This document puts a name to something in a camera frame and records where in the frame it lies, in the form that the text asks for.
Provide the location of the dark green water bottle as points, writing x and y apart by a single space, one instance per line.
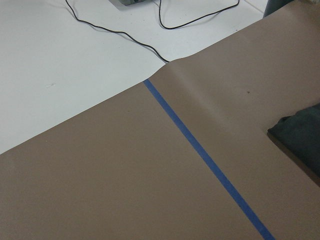
274 5

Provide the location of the black graphic t-shirt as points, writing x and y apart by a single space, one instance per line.
300 134

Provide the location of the grey teach pendant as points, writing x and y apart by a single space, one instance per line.
127 2

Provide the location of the brown table mat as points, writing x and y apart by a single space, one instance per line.
184 155

